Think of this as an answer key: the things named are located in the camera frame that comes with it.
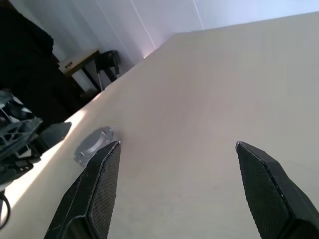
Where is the black stand with silver pole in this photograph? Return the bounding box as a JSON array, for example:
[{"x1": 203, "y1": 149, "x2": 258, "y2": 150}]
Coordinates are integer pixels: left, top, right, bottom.
[{"x1": 95, "y1": 49, "x2": 121, "y2": 91}]

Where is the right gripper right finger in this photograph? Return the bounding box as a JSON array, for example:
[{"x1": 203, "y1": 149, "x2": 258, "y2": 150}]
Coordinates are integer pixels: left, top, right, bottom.
[{"x1": 235, "y1": 141, "x2": 319, "y2": 239}]

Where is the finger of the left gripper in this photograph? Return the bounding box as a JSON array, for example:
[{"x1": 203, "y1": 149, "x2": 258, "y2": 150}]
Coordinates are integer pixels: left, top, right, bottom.
[
  {"x1": 37, "y1": 121, "x2": 73, "y2": 151},
  {"x1": 0, "y1": 118, "x2": 44, "y2": 156}
]

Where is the small wooden side table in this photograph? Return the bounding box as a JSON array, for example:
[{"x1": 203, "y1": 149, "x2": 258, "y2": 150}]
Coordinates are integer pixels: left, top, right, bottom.
[{"x1": 57, "y1": 49, "x2": 105, "y2": 97}]

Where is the grey round metal part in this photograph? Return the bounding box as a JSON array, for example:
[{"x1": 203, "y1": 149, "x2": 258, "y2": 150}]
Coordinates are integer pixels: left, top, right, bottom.
[{"x1": 74, "y1": 129, "x2": 112, "y2": 165}]

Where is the bystander in dark clothes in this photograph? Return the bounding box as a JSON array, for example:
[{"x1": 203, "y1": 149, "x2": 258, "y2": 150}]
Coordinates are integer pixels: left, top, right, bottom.
[{"x1": 0, "y1": 0, "x2": 84, "y2": 125}]

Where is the motor stator with copper windings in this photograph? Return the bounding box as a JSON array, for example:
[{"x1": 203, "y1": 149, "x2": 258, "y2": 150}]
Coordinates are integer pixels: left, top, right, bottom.
[{"x1": 74, "y1": 126, "x2": 121, "y2": 168}]

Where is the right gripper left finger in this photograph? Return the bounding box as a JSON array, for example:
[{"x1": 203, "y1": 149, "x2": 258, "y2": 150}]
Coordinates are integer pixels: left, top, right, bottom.
[{"x1": 43, "y1": 140, "x2": 122, "y2": 239}]

